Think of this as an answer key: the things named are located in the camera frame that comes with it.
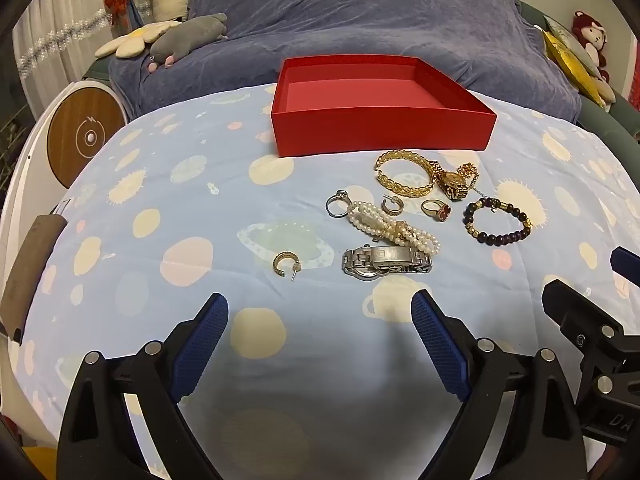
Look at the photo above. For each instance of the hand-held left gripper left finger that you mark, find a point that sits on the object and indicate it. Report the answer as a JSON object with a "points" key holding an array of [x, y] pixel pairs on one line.
{"points": [[200, 345]]}

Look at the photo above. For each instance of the gold wristwatch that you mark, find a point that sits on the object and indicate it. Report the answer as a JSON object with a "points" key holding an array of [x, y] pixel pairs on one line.
{"points": [[452, 182]]}

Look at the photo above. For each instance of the light blue planet print sheet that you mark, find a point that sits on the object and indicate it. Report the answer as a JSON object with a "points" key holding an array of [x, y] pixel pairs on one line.
{"points": [[200, 210]]}

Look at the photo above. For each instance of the blue-purple blanket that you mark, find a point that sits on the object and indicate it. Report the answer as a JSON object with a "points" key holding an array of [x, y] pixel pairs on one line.
{"points": [[375, 10]]}

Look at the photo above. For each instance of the round white device wooden face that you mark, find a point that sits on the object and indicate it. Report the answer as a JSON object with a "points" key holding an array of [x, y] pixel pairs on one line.
{"points": [[75, 125]]}

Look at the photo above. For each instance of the grey plush toy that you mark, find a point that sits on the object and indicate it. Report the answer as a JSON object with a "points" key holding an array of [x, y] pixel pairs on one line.
{"points": [[190, 35]]}

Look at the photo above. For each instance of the gold hoop earring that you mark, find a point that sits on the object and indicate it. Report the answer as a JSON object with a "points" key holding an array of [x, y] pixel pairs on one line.
{"points": [[386, 206], [279, 265]]}

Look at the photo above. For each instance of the yellow cushion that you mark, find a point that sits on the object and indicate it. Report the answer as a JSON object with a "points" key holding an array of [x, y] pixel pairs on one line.
{"points": [[565, 57]]}

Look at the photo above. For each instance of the brown cloth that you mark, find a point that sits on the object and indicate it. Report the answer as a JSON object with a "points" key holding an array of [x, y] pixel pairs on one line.
{"points": [[30, 260]]}

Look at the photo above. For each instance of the red bow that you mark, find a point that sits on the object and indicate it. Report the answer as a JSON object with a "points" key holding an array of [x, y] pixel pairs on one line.
{"points": [[119, 2]]}

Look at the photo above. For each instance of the silver wristwatch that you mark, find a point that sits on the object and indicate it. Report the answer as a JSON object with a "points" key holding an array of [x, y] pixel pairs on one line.
{"points": [[385, 258]]}

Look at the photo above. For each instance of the grey cushion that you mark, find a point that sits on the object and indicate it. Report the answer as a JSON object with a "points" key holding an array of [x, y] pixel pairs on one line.
{"points": [[567, 35]]}

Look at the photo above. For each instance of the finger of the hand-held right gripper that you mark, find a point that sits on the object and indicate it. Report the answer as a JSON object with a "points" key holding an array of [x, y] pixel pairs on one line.
{"points": [[627, 266], [575, 315]]}

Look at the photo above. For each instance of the gold braided bangle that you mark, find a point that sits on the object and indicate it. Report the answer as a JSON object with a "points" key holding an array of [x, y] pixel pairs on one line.
{"points": [[400, 190]]}

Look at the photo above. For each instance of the white curtain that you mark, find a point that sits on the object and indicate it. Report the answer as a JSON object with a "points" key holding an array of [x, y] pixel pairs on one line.
{"points": [[65, 0]]}

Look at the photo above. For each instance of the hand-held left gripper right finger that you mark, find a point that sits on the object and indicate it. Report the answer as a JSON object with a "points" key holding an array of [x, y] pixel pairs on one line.
{"points": [[440, 345]]}

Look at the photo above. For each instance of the flower shaped cushion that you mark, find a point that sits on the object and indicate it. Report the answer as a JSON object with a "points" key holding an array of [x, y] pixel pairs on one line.
{"points": [[130, 42]]}

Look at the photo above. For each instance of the silver tinsel garland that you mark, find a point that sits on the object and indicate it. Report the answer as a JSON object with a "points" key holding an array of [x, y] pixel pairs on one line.
{"points": [[60, 37]]}

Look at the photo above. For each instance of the red monkey plush toy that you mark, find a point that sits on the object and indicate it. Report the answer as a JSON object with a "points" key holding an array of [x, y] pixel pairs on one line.
{"points": [[590, 35]]}

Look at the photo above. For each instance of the green sofa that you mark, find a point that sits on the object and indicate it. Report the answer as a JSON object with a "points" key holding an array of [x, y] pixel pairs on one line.
{"points": [[615, 120]]}

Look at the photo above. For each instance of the red cardboard box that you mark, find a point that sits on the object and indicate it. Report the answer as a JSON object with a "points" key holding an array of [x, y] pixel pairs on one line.
{"points": [[380, 130]]}

